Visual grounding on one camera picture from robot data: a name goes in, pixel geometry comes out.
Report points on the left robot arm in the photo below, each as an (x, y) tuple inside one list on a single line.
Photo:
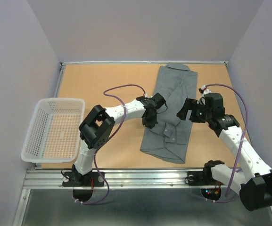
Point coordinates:
[(96, 128)]

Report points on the grey long sleeve shirt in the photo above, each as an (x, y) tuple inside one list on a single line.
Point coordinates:
[(169, 139)]

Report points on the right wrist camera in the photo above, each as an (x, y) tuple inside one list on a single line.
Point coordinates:
[(203, 91)]

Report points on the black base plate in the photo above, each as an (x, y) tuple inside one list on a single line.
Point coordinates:
[(92, 178), (197, 178)]

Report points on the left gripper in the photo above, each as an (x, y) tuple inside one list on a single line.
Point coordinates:
[(150, 124)]

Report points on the aluminium mounting rail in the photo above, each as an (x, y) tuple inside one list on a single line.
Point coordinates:
[(117, 178)]

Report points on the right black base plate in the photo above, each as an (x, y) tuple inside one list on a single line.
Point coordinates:
[(197, 178)]

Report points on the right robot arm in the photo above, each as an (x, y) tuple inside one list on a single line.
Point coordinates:
[(254, 184)]

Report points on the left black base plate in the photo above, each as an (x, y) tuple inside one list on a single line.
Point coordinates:
[(92, 178)]

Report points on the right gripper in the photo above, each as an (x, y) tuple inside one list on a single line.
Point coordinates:
[(188, 105)]

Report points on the white plastic basket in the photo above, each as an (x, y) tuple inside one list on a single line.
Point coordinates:
[(53, 132)]

